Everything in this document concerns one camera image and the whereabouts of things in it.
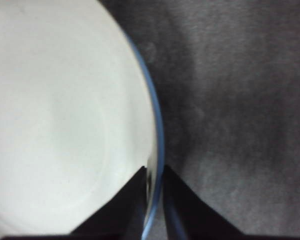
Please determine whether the white round plate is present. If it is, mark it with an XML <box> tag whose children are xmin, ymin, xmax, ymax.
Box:
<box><xmin>0</xmin><ymin>0</ymin><xmax>158</xmax><ymax>238</ymax></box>

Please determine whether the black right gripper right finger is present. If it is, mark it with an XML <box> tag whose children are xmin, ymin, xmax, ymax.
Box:
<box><xmin>163</xmin><ymin>164</ymin><xmax>244</xmax><ymax>239</ymax></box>

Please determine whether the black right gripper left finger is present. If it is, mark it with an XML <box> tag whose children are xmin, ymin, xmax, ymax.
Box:
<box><xmin>69</xmin><ymin>165</ymin><xmax>148</xmax><ymax>239</ymax></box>

